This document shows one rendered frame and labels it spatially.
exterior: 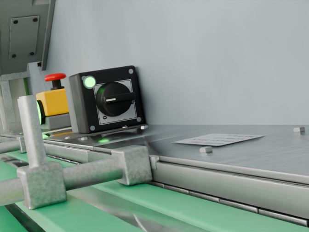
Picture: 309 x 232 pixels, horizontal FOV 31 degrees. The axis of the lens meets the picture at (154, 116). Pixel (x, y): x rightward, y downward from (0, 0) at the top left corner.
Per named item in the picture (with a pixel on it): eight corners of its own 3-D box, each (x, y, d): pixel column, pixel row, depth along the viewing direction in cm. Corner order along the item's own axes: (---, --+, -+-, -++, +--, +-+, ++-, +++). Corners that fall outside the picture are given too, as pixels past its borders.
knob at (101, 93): (131, 113, 72) (140, 113, 69) (98, 119, 71) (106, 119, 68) (125, 79, 72) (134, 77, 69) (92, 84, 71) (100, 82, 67)
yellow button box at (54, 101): (79, 123, 106) (41, 130, 103) (73, 85, 106) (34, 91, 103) (89, 123, 100) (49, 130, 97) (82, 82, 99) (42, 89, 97)
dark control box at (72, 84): (128, 123, 81) (72, 134, 78) (118, 69, 80) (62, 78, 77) (148, 123, 73) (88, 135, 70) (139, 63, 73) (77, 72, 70)
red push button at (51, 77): (45, 94, 102) (42, 76, 102) (65, 90, 104) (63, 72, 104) (49, 93, 99) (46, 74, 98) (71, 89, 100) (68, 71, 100)
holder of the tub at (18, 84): (33, 155, 162) (6, 161, 159) (17, 62, 160) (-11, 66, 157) (45, 159, 146) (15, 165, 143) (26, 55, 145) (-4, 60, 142)
